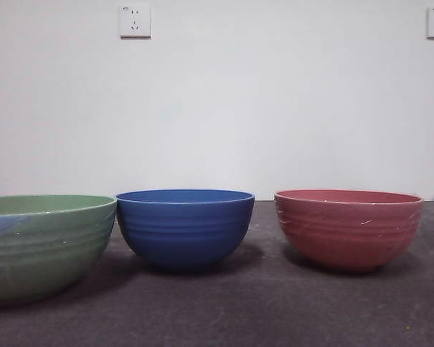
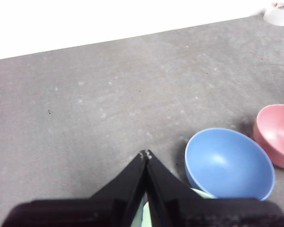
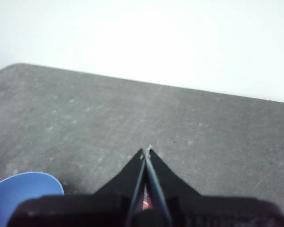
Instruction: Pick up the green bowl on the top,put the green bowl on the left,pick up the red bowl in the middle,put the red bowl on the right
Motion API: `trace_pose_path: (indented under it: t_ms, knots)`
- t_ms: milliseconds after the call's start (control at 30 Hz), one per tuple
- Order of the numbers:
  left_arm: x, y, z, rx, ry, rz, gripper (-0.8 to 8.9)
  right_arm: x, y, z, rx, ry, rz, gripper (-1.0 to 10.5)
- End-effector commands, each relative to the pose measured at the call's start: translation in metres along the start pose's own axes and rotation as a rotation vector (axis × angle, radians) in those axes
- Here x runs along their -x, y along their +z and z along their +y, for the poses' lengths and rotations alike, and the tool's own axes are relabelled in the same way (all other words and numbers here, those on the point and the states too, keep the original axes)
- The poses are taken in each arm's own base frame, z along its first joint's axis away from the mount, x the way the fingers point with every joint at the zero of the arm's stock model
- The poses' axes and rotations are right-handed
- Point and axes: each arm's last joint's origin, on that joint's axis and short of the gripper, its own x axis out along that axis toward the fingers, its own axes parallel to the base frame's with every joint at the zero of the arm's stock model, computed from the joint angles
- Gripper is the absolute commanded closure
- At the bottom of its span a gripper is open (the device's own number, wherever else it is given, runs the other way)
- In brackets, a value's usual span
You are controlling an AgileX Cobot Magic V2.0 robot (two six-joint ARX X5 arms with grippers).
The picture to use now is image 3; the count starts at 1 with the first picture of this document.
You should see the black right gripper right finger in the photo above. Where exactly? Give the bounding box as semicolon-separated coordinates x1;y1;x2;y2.
146;144;202;227

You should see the red ribbed bowl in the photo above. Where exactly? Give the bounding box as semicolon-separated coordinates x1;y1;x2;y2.
142;183;154;211

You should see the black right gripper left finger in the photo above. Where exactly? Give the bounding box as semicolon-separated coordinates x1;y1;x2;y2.
94;148;148;227

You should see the blue ribbed bowl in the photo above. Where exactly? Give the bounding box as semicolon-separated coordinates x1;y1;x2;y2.
0;172;65;227

